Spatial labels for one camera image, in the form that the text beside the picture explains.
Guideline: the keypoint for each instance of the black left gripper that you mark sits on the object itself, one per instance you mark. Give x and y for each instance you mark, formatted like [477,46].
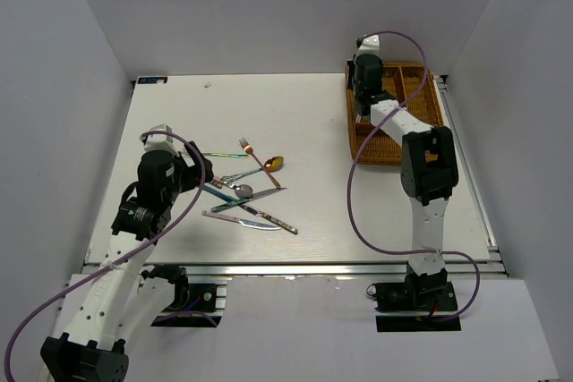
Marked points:
[193,173]

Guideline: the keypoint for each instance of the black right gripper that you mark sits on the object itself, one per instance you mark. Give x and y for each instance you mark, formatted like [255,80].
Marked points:
[352,66]

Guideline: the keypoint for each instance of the silver spoon patterned handle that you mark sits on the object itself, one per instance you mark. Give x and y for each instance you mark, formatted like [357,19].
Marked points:
[240,190]

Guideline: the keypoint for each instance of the iridescent rainbow fork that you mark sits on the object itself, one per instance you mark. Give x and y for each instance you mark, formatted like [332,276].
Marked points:
[227,155]

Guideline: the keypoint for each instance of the rose gold fork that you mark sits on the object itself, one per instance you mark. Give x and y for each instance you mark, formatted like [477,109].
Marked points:
[247,148]

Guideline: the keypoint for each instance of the gold bowl iridescent spoon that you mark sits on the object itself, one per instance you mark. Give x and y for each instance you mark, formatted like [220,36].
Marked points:
[272,165]

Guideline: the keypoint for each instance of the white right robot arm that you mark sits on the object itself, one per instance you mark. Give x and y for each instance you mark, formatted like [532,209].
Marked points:
[428,172]

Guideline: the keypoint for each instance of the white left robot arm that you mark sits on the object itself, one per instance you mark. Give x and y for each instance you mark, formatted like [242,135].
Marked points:
[122,299]

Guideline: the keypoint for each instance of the woven wicker cutlery tray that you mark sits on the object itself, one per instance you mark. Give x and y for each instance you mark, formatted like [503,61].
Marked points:
[405,82]

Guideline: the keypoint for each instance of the blue label sticker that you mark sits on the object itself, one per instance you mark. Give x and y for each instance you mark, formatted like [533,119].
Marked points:
[151,80]

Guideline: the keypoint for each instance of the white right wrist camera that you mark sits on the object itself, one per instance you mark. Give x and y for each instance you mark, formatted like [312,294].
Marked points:
[368,45]

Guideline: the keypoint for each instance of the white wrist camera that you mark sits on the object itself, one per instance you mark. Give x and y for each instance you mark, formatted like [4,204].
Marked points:
[159,139]
[368,45]

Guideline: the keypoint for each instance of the serrated knife teal handle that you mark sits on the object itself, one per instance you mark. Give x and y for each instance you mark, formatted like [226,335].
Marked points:
[237,202]

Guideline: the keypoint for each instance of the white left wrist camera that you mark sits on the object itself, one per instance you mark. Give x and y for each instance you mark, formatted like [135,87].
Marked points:
[159,139]

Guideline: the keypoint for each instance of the pink handled table knife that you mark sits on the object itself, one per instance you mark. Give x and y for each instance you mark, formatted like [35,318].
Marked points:
[240,221]

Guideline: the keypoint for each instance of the patterned handle table knife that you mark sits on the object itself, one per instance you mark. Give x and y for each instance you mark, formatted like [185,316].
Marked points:
[275,221]

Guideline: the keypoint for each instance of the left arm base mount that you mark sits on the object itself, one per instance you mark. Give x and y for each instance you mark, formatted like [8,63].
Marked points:
[194,304]

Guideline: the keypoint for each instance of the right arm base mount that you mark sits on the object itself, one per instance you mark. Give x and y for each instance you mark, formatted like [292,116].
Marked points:
[397,311]

